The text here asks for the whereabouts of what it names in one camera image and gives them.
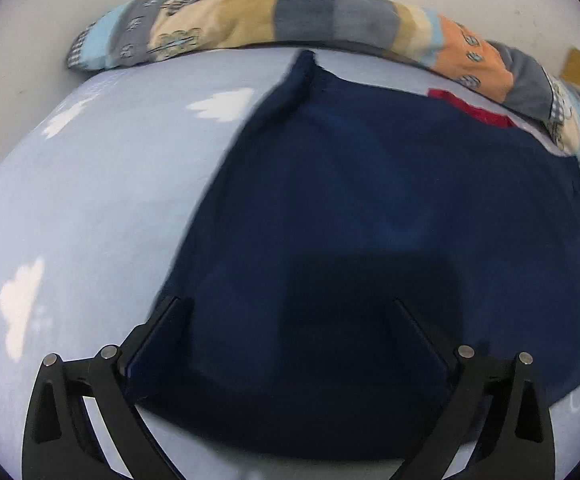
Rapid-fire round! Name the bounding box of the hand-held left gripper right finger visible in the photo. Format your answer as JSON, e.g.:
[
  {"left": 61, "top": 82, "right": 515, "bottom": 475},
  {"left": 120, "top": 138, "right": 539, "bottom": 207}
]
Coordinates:
[{"left": 392, "top": 299, "right": 555, "bottom": 480}]

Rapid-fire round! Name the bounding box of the navy blue work jacket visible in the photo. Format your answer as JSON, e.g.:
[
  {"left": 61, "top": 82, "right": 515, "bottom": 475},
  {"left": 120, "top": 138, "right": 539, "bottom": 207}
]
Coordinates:
[{"left": 125, "top": 49, "right": 580, "bottom": 461}]

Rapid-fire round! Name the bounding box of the light blue cloud-print bed sheet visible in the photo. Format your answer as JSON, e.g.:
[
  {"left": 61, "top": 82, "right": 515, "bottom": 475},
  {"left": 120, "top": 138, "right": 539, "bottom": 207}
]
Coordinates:
[{"left": 0, "top": 42, "right": 580, "bottom": 480}]

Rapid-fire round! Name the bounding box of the rolled patchwork quilt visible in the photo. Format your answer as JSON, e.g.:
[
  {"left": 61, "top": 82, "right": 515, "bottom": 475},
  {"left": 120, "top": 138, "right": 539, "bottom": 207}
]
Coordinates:
[{"left": 65, "top": 0, "right": 580, "bottom": 176}]

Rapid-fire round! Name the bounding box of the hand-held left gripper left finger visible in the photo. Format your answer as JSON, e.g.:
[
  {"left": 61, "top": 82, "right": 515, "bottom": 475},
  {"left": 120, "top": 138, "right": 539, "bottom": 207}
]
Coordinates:
[{"left": 21, "top": 295, "right": 195, "bottom": 480}]

